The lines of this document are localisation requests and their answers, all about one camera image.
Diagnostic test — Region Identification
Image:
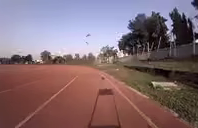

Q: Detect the row of dark trees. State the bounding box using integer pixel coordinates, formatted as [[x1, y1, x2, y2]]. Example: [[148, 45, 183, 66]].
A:
[[117, 0, 198, 56]]

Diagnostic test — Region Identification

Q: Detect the grey concrete wall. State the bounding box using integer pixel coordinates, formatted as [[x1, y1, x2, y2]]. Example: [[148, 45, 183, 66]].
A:
[[117, 54, 198, 88]]

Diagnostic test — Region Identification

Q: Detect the pale kerb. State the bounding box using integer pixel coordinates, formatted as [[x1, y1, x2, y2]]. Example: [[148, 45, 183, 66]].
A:
[[99, 70, 196, 128]]

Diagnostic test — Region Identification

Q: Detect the grass strip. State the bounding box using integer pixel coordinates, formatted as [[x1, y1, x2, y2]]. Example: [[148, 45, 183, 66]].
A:
[[92, 62, 198, 128]]

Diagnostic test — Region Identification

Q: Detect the wire fence with posts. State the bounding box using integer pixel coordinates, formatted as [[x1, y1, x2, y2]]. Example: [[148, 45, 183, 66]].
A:
[[128, 39, 198, 62]]

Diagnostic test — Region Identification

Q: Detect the distant row of trees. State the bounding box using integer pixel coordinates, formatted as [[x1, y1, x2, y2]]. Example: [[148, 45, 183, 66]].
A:
[[0, 45, 120, 65]]

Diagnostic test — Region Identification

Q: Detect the red running track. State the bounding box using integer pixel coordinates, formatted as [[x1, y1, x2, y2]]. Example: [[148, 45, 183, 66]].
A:
[[0, 63, 195, 128]]

